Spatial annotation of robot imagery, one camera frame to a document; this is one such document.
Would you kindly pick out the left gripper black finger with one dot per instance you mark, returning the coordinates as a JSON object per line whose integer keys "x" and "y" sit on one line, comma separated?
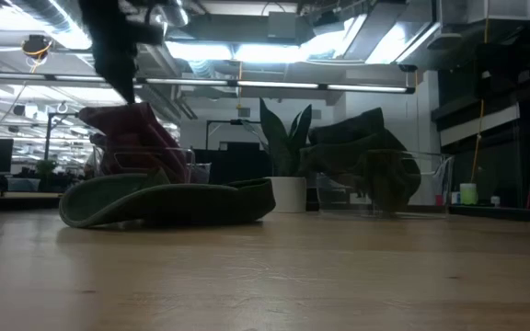
{"x": 118, "y": 73}

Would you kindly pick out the black round ceiling device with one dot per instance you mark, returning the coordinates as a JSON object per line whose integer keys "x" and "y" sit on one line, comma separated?
{"x": 37, "y": 46}

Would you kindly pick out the small distant green plant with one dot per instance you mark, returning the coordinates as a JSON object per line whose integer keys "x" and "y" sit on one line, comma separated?
{"x": 46, "y": 166}

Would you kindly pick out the clear plastic bin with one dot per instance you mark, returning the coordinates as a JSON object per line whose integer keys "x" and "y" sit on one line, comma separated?
{"x": 435, "y": 179}
{"x": 200, "y": 172}

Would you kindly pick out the long overhead light bar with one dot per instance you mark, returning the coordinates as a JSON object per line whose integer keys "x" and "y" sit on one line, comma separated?
{"x": 274, "y": 84}

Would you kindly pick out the grey ventilation box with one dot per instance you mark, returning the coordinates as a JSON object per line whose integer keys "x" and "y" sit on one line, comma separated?
{"x": 283, "y": 25}

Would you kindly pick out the green plant in white pot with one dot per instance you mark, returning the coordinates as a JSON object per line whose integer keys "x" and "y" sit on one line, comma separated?
{"x": 276, "y": 138}

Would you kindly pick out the small red object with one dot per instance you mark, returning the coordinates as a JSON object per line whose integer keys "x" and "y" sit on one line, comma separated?
{"x": 439, "y": 200}

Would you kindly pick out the light green cup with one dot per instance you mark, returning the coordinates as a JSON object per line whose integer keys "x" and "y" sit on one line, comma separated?
{"x": 468, "y": 194}

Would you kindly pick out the small white cup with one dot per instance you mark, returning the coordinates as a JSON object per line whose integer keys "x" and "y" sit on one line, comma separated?
{"x": 495, "y": 200}

